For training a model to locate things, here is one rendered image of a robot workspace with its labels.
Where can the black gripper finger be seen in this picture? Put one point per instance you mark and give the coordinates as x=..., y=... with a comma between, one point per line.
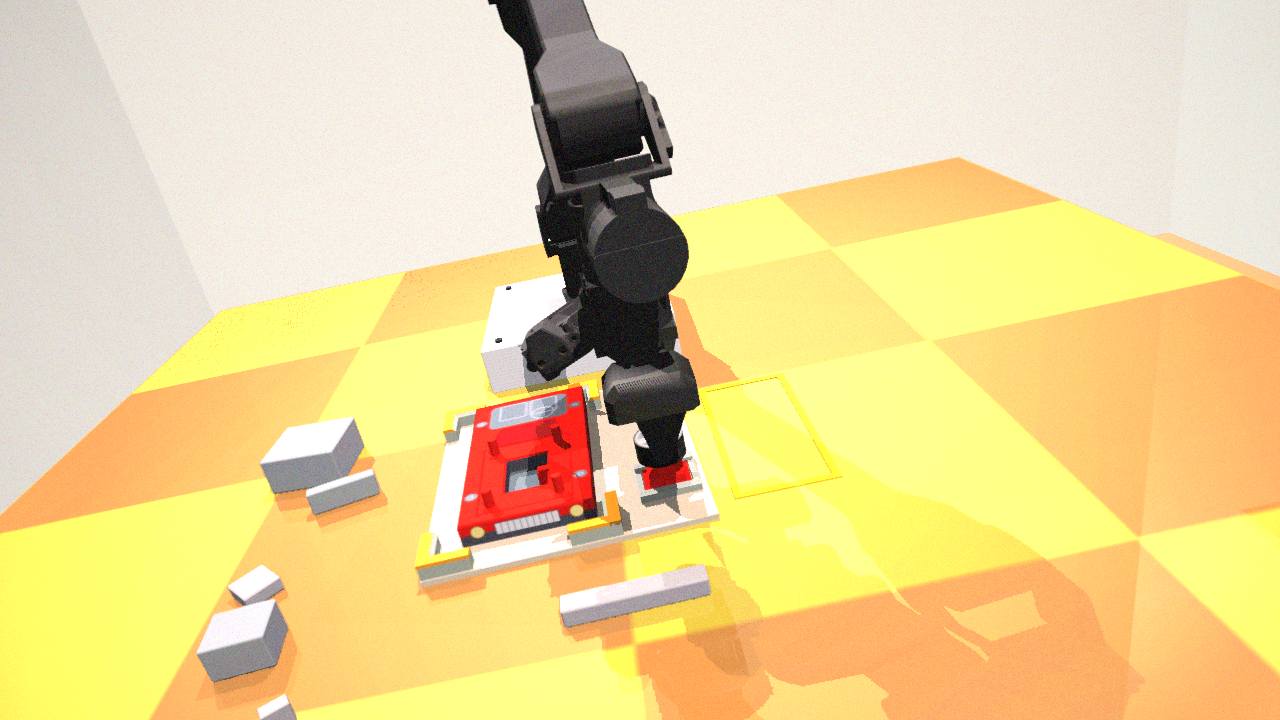
x=661, y=435
x=669, y=346

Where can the yellow rectangular outline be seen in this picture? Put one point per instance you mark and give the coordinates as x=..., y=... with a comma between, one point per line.
x=726, y=462

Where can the black wheel with grey hub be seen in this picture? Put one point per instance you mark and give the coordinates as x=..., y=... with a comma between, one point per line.
x=646, y=458

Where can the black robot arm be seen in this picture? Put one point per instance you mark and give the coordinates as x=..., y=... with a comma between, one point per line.
x=588, y=110

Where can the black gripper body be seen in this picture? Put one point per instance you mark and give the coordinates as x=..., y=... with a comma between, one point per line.
x=648, y=386

